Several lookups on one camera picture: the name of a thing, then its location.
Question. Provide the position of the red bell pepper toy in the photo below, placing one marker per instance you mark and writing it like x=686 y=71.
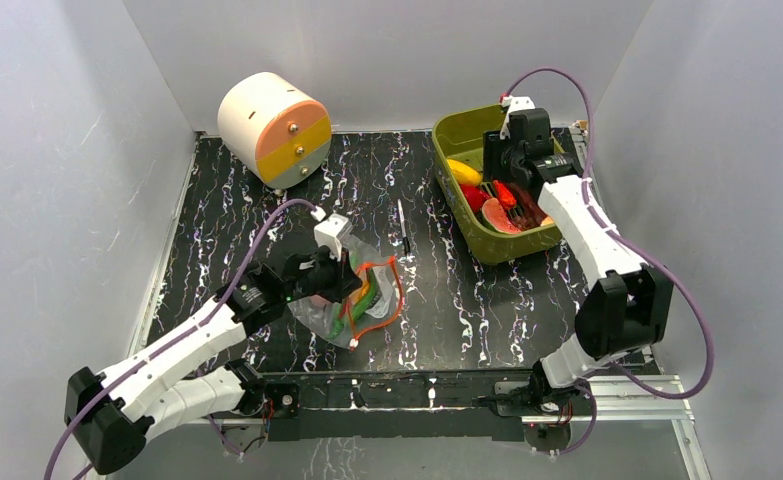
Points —
x=475 y=197

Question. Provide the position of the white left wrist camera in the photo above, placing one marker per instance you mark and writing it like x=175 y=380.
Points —
x=331 y=232

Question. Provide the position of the orange brown papaya slice toy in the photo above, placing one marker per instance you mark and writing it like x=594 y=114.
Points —
x=531 y=215

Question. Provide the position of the pink watermelon slice toy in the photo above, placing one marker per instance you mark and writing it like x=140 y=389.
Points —
x=495 y=218

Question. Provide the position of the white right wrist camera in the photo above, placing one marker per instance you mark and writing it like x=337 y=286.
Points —
x=512 y=105

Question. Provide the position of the round white drawer cabinet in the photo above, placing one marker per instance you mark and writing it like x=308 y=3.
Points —
x=276 y=130

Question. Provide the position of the clear zip top bag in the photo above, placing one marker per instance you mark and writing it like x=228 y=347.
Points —
x=367 y=262

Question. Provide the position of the red chili pepper toy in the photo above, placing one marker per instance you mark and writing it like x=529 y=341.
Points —
x=504 y=195

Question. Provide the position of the black and white pen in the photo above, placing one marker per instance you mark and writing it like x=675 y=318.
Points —
x=404 y=231

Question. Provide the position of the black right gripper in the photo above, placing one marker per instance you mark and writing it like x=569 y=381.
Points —
x=501 y=168

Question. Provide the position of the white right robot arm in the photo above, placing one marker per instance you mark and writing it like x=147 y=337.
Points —
x=628 y=300

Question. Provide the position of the yellow mango toy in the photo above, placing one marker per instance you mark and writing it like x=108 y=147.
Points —
x=464 y=174

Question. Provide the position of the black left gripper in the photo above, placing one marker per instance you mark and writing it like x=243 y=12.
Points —
x=345 y=279

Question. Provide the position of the pink peach toy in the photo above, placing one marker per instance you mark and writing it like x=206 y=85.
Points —
x=320 y=303

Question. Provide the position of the olive green plastic bin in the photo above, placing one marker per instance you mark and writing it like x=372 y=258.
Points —
x=460 y=136

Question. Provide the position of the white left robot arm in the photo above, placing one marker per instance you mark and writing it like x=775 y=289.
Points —
x=114 y=413

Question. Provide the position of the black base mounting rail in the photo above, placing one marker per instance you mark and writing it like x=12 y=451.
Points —
x=398 y=401

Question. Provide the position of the green chili pepper toy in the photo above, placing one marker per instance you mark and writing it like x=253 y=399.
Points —
x=350 y=318

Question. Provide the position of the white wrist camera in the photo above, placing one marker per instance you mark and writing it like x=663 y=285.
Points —
x=331 y=232
x=512 y=105

